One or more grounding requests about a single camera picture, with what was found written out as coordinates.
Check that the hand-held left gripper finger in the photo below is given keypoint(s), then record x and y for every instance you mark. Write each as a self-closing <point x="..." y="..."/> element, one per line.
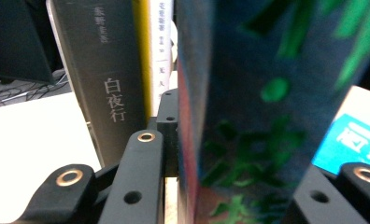
<point x="170" y="140"/>

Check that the colourful illustrated book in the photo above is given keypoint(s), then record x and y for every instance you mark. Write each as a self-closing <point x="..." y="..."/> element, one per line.
<point x="251" y="109"/>

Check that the yellow book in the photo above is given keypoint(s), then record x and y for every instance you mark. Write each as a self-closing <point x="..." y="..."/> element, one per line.
<point x="156" y="46"/>

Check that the black hardcover book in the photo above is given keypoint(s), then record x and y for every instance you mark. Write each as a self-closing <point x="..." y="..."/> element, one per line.
<point x="111" y="62"/>

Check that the expandable metal bookend rack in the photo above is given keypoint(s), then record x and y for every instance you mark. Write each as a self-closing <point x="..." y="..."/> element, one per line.
<point x="70" y="62"/>

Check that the dark monitor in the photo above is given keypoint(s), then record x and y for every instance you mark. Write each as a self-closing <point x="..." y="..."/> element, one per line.
<point x="15" y="37"/>

